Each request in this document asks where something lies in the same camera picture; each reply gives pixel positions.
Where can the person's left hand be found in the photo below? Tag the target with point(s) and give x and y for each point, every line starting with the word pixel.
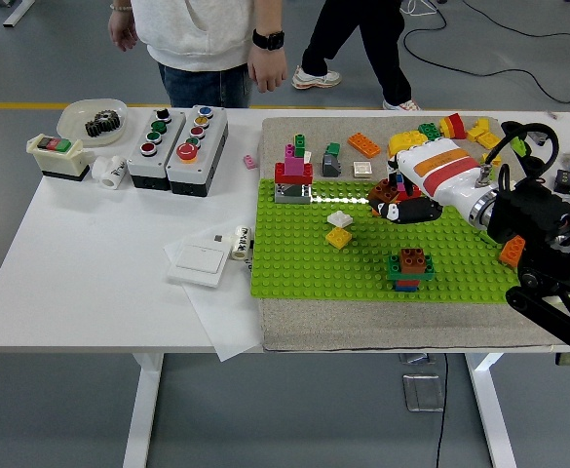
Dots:
pixel 267 68

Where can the person's right hand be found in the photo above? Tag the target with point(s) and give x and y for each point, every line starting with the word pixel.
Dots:
pixel 121 31

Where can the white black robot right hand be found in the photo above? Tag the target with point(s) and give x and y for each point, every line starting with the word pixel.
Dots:
pixel 440 170

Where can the brown square brick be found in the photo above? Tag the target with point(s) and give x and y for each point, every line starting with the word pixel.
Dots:
pixel 384 191
pixel 412 261

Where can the orange long brick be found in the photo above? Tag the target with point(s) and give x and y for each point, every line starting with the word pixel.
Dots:
pixel 512 253
pixel 365 144

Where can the dark green long brick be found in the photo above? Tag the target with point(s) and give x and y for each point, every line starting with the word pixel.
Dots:
pixel 394 267

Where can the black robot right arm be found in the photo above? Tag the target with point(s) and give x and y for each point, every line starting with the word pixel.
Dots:
pixel 543 234

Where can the dark green chunky brick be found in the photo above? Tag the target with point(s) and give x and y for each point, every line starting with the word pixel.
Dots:
pixel 430 130

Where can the small yellow brick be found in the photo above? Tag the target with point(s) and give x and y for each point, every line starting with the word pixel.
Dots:
pixel 485 158

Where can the red yellow orange curved bricks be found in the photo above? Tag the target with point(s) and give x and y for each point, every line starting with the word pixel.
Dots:
pixel 454 126

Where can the yellow flat square brick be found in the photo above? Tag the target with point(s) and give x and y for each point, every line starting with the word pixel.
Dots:
pixel 338 237
pixel 488 140

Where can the yellow brick pair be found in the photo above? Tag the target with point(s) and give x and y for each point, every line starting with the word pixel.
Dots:
pixel 479 127

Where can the white flat square brick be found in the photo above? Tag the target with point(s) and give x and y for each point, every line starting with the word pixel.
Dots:
pixel 339 219
pixel 362 169

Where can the small pink brick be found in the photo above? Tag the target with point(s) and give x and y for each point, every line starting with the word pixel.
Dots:
pixel 250 162

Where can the red pink grey brick tower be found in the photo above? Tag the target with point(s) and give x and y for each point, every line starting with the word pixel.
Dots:
pixel 293 171

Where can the grey slope brick green top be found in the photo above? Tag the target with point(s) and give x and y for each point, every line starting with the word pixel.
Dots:
pixel 331 166

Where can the red and blue brick stack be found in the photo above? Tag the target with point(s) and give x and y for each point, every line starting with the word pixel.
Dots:
pixel 406 286

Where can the green studded baseplate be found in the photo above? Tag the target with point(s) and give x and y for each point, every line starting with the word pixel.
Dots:
pixel 304 263

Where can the black wrist watch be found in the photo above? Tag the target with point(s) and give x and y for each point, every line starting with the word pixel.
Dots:
pixel 269 40

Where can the person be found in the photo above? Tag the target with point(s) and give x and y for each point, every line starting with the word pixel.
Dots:
pixel 192 39
pixel 362 39

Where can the black tape roll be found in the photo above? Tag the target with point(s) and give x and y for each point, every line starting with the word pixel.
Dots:
pixel 508 128

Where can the lime green plastic piece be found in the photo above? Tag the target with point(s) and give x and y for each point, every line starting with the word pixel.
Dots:
pixel 519 145

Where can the black metal gear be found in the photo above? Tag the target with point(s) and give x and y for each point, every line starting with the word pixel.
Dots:
pixel 103 124

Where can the white plastic bowl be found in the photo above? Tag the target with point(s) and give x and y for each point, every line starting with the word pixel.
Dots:
pixel 75 122

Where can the green and grey clip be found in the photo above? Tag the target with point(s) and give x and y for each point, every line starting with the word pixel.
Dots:
pixel 538 134

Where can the white distant table foot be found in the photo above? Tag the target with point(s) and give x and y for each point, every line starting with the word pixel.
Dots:
pixel 19 10

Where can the grey emergency-stop control box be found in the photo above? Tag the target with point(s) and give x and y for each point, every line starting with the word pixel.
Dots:
pixel 201 166

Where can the grey four-button control box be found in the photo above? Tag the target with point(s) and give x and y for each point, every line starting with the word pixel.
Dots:
pixel 140 168

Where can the white pipe tee fitting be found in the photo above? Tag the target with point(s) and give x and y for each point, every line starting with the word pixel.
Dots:
pixel 104 170

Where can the grey-brown mat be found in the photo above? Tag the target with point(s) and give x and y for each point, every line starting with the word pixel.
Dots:
pixel 362 322

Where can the white labelled tube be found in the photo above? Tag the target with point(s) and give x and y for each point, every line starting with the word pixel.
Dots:
pixel 240 244

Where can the silver floor socket lid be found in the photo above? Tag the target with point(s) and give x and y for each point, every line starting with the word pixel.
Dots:
pixel 418 358
pixel 423 392

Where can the under-table control panel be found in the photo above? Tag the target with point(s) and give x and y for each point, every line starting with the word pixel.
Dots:
pixel 568 359

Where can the white table leg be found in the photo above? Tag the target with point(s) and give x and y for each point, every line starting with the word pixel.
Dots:
pixel 489 414
pixel 140 414

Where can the white paper sheet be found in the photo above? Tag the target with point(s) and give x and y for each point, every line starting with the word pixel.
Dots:
pixel 226 322

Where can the cream red-green switch box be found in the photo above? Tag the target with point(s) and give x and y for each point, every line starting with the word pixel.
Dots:
pixel 60 163

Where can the white wall switch plate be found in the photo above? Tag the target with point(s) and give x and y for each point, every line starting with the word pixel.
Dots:
pixel 199 265

